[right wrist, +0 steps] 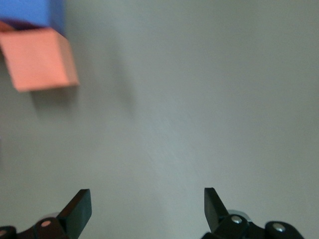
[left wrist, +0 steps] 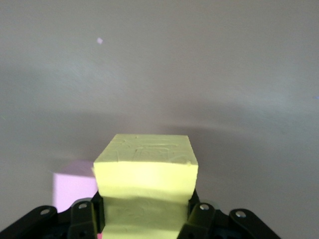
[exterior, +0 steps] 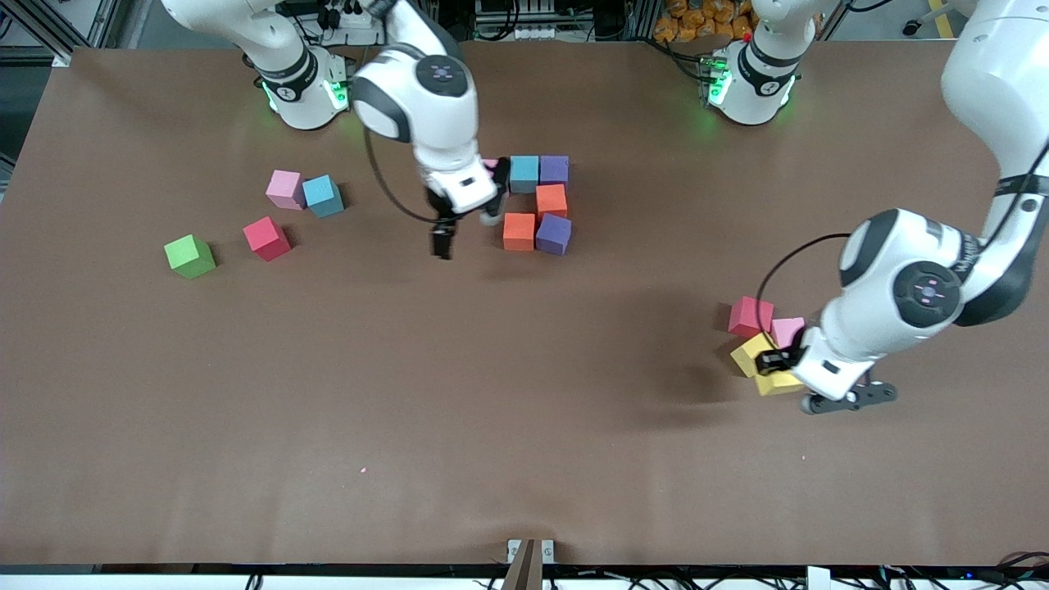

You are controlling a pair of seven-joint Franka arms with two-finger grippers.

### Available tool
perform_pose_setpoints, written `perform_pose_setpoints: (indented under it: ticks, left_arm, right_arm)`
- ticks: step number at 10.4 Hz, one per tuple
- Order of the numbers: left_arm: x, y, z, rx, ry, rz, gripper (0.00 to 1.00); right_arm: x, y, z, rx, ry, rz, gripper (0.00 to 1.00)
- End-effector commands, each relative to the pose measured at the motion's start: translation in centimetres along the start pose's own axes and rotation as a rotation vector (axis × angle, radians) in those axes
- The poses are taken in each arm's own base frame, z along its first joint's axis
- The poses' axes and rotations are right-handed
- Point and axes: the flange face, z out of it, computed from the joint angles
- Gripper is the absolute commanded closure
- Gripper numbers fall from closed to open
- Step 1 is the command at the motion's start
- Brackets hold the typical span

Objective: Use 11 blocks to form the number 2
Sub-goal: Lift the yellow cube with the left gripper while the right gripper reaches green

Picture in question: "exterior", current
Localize yellow foam cube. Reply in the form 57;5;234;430
729;331;778;378
754;365;806;397

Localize blue foam cube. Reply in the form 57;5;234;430
509;155;541;195
302;175;345;219

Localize red foam cube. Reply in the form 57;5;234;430
729;297;774;339
243;216;292;262

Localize green foam cube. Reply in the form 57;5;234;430
164;234;216;280

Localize white electrical device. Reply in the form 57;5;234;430
474;0;560;42

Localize white power strip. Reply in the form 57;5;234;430
316;0;386;46

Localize orange snack bags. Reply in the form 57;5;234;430
653;0;756;43

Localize black cable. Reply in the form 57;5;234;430
363;123;447;225
756;233;853;353

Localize metal camera pole bracket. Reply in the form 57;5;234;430
506;538;555;590

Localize aluminium frame profile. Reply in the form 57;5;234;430
0;0;124;68

